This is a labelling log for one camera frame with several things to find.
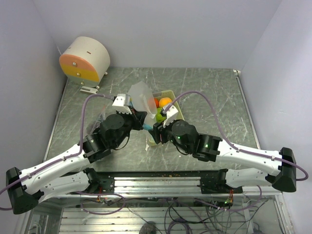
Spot orange fruit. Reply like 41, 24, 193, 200
154, 98, 159, 108

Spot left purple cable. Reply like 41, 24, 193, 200
0, 94, 115, 211

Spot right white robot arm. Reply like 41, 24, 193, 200
148, 120, 296, 193

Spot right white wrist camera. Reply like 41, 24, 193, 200
161, 103, 178, 128

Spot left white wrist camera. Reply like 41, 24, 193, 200
112, 94, 132, 115

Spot green apple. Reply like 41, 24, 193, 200
156, 108, 166, 123

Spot white corner clip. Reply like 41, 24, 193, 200
233, 69, 241, 76

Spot aluminium rail frame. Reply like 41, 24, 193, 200
22, 170, 294, 234

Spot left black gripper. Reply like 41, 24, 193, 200
112, 105, 147, 148

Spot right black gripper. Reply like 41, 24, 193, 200
149, 115, 191, 154

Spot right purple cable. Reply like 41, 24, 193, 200
161, 90, 308, 181

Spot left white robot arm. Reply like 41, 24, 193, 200
4, 109, 147, 215

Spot purple cable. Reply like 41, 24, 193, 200
0, 94, 115, 211
161, 90, 308, 181

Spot loose wires under table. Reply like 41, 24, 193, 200
80, 190, 269, 234

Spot small silver metal bracket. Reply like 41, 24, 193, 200
79, 86, 98, 95

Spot cylindrical drawer box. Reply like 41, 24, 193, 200
59, 36, 111, 88

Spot blue-zipper clear bag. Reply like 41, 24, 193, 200
128, 81, 157, 130

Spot red-zipper clear bag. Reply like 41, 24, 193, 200
86, 106, 106, 134

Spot yellow-green perforated plastic basket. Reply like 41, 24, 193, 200
146, 90, 185, 147

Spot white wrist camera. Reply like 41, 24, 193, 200
161, 103, 178, 128
112, 94, 132, 115

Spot yellow-orange peach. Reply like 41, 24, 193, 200
158, 97, 172, 108

